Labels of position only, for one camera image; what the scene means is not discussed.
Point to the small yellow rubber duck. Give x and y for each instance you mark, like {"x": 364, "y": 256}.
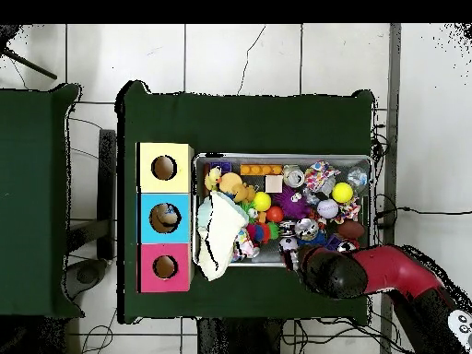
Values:
{"x": 212, "y": 178}

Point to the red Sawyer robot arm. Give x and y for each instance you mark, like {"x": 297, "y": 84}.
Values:
{"x": 376, "y": 269}

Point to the orange toy brick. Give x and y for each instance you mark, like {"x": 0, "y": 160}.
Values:
{"x": 259, "y": 169}

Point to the mint green cloth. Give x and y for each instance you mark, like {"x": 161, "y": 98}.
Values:
{"x": 203, "y": 215}

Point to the purple googly-eyed monster toy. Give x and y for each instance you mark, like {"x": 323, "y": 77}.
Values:
{"x": 293, "y": 204}

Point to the small yellow ball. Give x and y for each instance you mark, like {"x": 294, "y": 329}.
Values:
{"x": 262, "y": 201}

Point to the upright dark soda can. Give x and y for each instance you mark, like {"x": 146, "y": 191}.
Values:
{"x": 345, "y": 245}

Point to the crushed silver can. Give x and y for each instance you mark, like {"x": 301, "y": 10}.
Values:
{"x": 306, "y": 229}

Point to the wooden box with three holes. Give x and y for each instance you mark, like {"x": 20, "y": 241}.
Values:
{"x": 164, "y": 200}

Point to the orange foam duck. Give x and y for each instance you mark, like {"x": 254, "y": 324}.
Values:
{"x": 232, "y": 183}

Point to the cream knit cloth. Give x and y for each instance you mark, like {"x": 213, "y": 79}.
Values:
{"x": 221, "y": 232}

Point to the shallow clear mesh bin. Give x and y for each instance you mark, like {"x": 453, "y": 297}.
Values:
{"x": 361, "y": 166}

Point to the green cloth side table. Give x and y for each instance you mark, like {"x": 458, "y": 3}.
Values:
{"x": 37, "y": 214}

